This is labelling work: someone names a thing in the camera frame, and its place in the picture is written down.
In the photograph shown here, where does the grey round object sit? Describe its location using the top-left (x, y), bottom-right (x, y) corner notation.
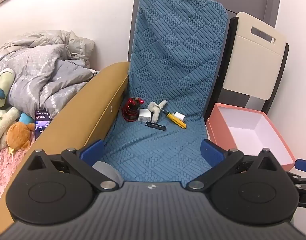
top-left (92, 161), bottom-right (123, 188)

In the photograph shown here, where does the yellow screwdriver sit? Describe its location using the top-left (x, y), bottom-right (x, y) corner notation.
top-left (163, 110), bottom-right (187, 129)

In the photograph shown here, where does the blue textured seat cushion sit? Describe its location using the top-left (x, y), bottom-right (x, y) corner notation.
top-left (99, 0), bottom-right (229, 188)

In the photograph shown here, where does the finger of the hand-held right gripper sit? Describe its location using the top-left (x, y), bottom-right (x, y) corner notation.
top-left (286, 158), bottom-right (306, 182)

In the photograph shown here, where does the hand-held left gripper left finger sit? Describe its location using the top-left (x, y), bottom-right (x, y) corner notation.
top-left (26, 139), bottom-right (120, 193)

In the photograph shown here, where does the white charger cube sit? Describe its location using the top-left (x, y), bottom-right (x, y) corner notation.
top-left (138, 109), bottom-right (153, 123)

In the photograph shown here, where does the white hair claw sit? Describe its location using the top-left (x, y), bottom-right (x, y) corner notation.
top-left (147, 100), bottom-right (167, 122)

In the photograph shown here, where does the black smartphone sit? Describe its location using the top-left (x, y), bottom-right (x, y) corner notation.
top-left (34, 109), bottom-right (53, 140)

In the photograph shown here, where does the pink cardboard box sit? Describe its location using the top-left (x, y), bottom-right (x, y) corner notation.
top-left (205, 102), bottom-right (296, 173)

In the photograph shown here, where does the light blue plush toy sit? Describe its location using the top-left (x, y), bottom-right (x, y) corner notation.
top-left (19, 112), bottom-right (36, 124)

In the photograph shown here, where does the beige folding chair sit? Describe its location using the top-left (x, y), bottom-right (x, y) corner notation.
top-left (213, 12), bottom-right (290, 117)

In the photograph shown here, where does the red and black toy figure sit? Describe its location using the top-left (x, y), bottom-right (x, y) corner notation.
top-left (122, 97), bottom-right (145, 122)

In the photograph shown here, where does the grey dotted duvet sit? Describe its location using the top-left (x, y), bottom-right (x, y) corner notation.
top-left (0, 30), bottom-right (96, 115)

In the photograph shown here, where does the black rectangular bar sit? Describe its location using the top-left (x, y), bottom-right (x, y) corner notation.
top-left (145, 121), bottom-right (167, 131)

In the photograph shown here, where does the orange plush toy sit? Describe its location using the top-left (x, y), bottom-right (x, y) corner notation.
top-left (6, 122), bottom-right (35, 154)

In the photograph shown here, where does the cream floral plush pillow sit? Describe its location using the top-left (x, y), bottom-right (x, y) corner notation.
top-left (0, 67), bottom-right (21, 150)

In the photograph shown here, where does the pink fluffy blanket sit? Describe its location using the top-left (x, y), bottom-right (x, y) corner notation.
top-left (0, 147), bottom-right (31, 205)

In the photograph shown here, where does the mustard bed frame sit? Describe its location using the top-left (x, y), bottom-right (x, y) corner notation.
top-left (0, 61), bottom-right (131, 229)

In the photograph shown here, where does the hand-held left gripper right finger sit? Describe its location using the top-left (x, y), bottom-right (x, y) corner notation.
top-left (186, 139), bottom-right (280, 193)

